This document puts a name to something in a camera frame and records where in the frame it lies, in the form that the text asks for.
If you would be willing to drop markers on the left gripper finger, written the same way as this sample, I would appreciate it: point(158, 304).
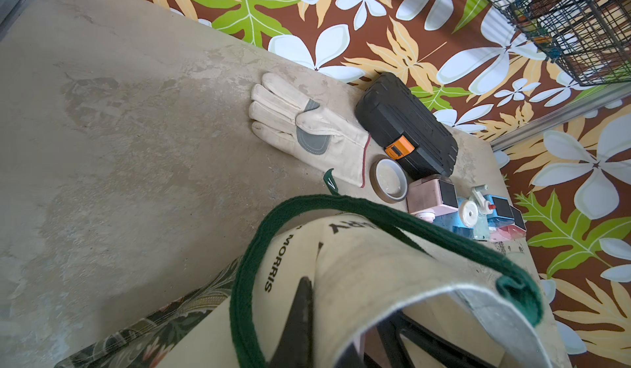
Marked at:
point(295, 347)

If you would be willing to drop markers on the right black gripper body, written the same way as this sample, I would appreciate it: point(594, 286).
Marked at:
point(393, 330)

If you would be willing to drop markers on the cream tote bag green handles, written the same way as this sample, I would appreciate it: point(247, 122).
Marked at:
point(366, 261)

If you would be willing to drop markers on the blue pencil sharpener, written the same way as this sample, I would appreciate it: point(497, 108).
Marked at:
point(461, 222)
point(501, 215)

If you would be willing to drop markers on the brown tape roll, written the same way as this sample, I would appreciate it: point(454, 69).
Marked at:
point(388, 180)

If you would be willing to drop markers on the black hard case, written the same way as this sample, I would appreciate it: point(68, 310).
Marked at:
point(407, 131)

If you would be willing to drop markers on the cream work glove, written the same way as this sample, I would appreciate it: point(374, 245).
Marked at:
point(290, 121)

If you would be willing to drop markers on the black wire basket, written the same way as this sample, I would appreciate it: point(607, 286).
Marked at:
point(587, 39)

